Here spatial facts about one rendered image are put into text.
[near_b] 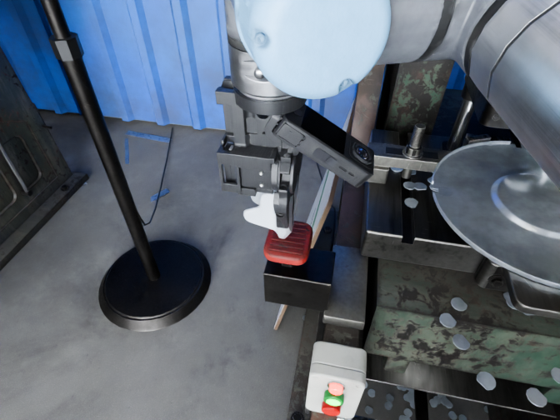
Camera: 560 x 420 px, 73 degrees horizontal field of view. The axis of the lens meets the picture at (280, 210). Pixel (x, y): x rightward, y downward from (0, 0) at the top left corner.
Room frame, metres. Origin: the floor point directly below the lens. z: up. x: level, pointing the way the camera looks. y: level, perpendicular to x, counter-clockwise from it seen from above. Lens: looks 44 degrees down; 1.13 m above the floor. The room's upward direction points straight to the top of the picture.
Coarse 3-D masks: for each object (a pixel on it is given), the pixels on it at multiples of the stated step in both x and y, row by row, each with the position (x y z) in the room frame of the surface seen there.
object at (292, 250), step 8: (296, 224) 0.37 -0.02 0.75; (304, 224) 0.37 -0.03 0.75; (272, 232) 0.35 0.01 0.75; (296, 232) 0.35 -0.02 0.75; (304, 232) 0.35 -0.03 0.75; (312, 232) 0.35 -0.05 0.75; (272, 240) 0.34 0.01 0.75; (280, 240) 0.34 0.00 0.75; (288, 240) 0.34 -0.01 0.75; (296, 240) 0.34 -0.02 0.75; (304, 240) 0.34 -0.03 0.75; (264, 248) 0.32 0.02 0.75; (272, 248) 0.32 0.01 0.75; (280, 248) 0.32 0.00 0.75; (288, 248) 0.32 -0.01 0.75; (296, 248) 0.32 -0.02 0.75; (304, 248) 0.32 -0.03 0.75; (272, 256) 0.31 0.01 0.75; (280, 256) 0.31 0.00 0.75; (288, 256) 0.31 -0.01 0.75; (296, 256) 0.31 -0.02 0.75; (304, 256) 0.31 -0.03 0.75; (296, 264) 0.31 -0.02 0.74
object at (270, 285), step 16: (320, 256) 0.35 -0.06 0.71; (272, 272) 0.32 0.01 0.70; (288, 272) 0.32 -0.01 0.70; (304, 272) 0.32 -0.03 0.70; (320, 272) 0.32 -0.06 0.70; (272, 288) 0.32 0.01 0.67; (288, 288) 0.31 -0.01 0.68; (304, 288) 0.31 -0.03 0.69; (320, 288) 0.30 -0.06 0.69; (288, 304) 0.31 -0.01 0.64; (304, 304) 0.31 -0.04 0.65; (320, 304) 0.30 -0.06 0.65; (320, 320) 0.31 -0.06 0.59; (320, 336) 0.31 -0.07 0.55
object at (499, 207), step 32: (448, 160) 0.48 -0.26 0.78; (480, 160) 0.48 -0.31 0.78; (512, 160) 0.48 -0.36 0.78; (480, 192) 0.40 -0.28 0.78; (512, 192) 0.39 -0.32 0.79; (544, 192) 0.39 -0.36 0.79; (448, 224) 0.34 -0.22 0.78; (480, 224) 0.34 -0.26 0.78; (512, 224) 0.34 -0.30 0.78; (544, 224) 0.33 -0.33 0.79; (512, 256) 0.29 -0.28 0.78; (544, 256) 0.29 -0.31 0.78
